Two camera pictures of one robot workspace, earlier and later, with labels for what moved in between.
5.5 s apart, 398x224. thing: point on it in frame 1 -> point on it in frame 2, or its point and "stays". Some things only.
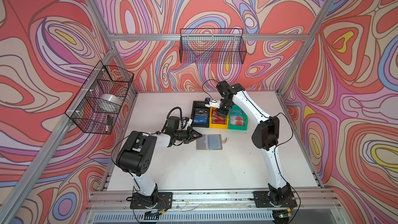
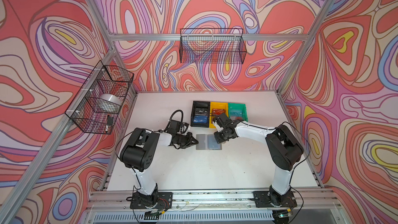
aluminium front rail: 312,207 stays
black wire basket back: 212,45 stays
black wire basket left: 97,105 stays
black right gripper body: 224,107 -> 221,136
